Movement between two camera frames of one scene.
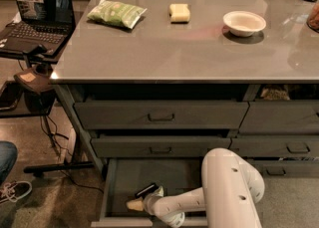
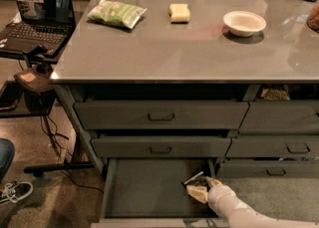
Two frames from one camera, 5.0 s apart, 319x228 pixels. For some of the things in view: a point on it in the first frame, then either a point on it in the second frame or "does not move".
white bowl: [243, 23] does not move
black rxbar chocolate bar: [147, 190] to [198, 179]
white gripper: [151, 199] to [218, 195]
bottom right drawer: [287, 168] does not move
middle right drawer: [276, 146] does not move
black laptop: [45, 13] does not move
